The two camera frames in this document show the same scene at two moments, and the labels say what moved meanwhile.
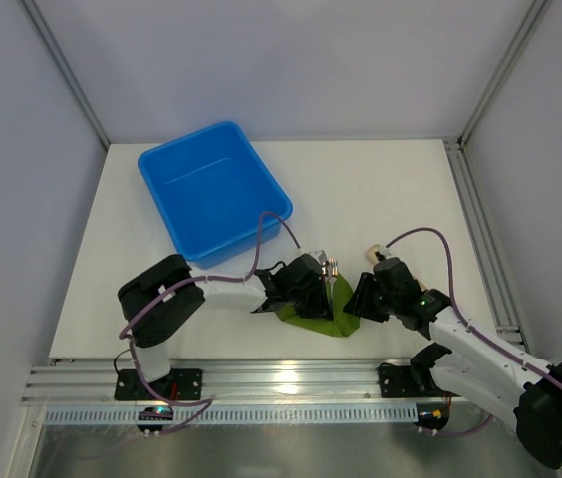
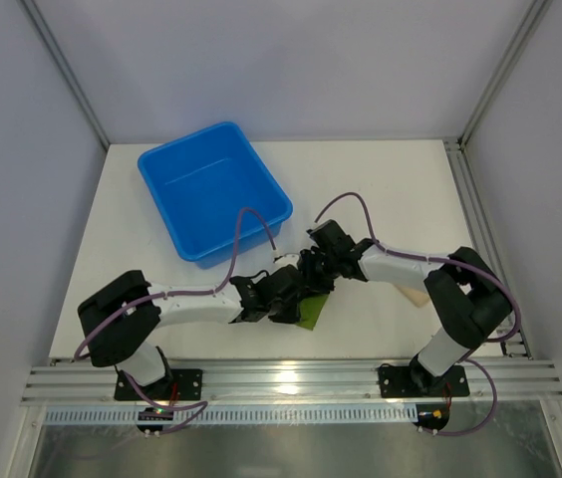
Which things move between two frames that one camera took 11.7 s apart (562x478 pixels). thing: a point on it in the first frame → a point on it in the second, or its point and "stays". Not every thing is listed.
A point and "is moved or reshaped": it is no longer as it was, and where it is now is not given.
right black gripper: (367, 297) → (316, 264)
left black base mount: (176, 384) stays
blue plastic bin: (212, 185) stays
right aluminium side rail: (509, 328) stays
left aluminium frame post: (64, 63) stays
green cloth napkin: (342, 305) is moved or reshaped
